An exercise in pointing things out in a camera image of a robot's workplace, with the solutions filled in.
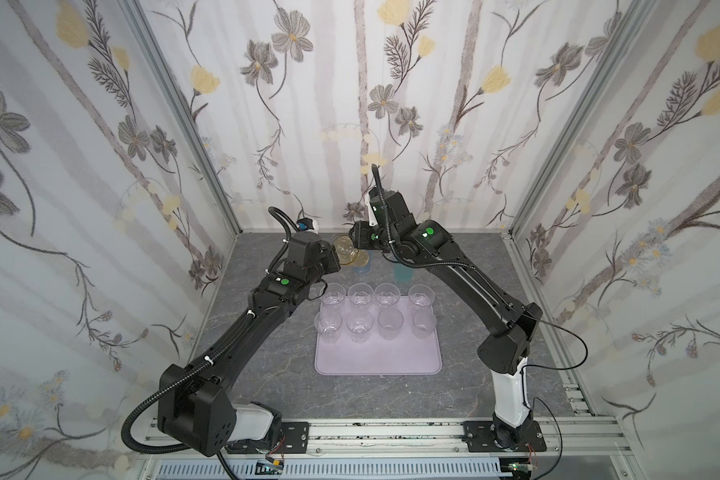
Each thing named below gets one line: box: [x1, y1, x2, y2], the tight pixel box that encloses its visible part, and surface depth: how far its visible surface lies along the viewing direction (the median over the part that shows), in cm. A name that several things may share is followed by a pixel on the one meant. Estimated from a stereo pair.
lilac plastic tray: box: [315, 297, 442, 375], surface depth 90 cm
